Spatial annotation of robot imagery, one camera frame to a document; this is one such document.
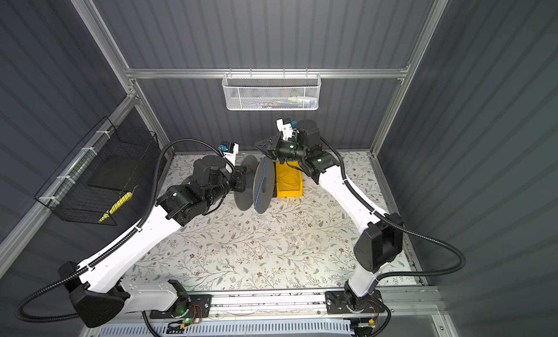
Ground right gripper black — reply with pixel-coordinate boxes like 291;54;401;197
256;133;307;164

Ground grey perforated spool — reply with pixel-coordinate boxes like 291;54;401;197
234;155;276;214

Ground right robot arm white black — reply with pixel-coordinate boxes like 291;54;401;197
254;119;403;312

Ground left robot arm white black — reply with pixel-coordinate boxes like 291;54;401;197
65;153;258;328

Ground yellow plastic bin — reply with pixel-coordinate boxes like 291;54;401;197
276;162;304;197

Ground yellow black item in basket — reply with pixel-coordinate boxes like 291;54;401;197
98;192;133;223

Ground black pad in basket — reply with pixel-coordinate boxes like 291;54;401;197
88;155;143;192

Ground white vented strip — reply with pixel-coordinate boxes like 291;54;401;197
97;318;356;337

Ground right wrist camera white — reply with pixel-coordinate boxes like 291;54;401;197
276;118;298;142

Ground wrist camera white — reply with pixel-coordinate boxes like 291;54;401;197
276;118;298;142
219;141;239;165

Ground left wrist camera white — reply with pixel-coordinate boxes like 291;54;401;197
219;141;239;165

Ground yellow cable coil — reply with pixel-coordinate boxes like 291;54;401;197
280;170;299;190

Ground white wire mesh basket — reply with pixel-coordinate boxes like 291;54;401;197
222;73;322;111

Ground right black corrugated hose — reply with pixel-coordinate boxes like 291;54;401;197
320;135;466;282

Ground black corrugated hose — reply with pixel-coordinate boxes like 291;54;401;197
320;135;466;282
15;138;228;323

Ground left black corrugated hose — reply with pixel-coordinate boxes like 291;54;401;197
15;138;228;323

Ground black wire basket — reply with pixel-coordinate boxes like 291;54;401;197
35;120;160;226

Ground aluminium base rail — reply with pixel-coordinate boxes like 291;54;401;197
93;288;450;325

